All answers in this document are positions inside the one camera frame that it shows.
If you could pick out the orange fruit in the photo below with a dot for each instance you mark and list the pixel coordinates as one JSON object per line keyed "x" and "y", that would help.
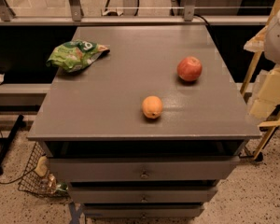
{"x": 152, "y": 107}

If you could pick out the metal rail with brackets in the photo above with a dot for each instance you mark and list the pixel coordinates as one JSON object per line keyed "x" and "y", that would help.
{"x": 92, "y": 12}

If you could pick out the middle grey drawer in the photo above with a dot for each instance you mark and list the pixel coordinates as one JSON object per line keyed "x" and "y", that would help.
{"x": 175, "y": 194}

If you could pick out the red apple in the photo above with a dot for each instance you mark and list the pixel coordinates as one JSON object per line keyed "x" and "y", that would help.
{"x": 189, "y": 69}

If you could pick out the grey drawer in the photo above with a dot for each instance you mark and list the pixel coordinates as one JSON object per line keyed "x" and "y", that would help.
{"x": 143, "y": 211}
{"x": 175, "y": 194}
{"x": 143, "y": 169}

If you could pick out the top grey drawer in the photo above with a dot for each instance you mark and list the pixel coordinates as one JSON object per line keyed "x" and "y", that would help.
{"x": 143, "y": 169}

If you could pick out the black floor stand bar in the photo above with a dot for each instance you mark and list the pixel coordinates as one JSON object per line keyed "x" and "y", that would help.
{"x": 6, "y": 142}

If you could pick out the grey drawer cabinet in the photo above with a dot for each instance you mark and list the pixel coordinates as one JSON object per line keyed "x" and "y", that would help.
{"x": 97, "y": 114}

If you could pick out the green rice chip bag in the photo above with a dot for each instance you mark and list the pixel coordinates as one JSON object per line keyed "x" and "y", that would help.
{"x": 76, "y": 55}

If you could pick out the bottom grey drawer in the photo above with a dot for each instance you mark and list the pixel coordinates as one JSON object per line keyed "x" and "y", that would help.
{"x": 143, "y": 211}

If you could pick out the wire mesh basket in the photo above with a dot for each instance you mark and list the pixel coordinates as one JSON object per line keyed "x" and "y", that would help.
{"x": 38, "y": 180}

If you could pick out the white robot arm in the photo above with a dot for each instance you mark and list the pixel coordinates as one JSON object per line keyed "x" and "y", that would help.
{"x": 272, "y": 40}

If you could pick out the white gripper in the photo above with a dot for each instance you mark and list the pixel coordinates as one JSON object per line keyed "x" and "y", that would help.
{"x": 278, "y": 39}

